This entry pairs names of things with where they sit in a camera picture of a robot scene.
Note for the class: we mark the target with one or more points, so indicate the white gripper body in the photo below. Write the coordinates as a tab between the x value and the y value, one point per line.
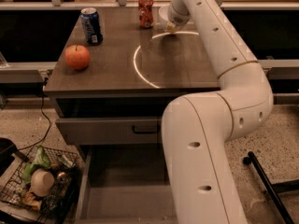
178	19

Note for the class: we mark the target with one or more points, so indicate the white bowl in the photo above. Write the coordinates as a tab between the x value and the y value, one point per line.
162	17

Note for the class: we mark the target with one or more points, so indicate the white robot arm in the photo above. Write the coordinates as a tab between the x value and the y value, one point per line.
196	126

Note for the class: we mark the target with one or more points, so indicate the red coke can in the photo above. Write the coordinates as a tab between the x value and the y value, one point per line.
145	13

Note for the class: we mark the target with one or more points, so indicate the blue pepsi can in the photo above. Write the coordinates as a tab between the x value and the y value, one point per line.
91	25

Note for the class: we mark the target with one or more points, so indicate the grey drawer cabinet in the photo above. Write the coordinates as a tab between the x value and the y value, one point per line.
134	73

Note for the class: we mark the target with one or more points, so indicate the red apple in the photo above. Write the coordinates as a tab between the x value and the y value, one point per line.
77	57

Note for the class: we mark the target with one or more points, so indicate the grey top drawer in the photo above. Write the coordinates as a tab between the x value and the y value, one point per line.
107	131

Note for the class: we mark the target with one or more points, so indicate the grey open bottom drawer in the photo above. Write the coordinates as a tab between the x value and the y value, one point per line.
125	184

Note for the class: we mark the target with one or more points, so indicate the green chip bag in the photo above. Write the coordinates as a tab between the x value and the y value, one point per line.
41	160

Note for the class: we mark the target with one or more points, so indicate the black chair leg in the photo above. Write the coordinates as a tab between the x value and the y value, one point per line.
273	189

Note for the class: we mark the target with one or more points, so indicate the beige cup in basket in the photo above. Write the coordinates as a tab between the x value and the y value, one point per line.
41	182

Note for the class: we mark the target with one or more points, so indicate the black drawer handle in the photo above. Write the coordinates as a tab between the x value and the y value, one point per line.
145	129

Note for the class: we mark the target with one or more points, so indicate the black wire basket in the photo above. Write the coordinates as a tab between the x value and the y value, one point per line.
26	207

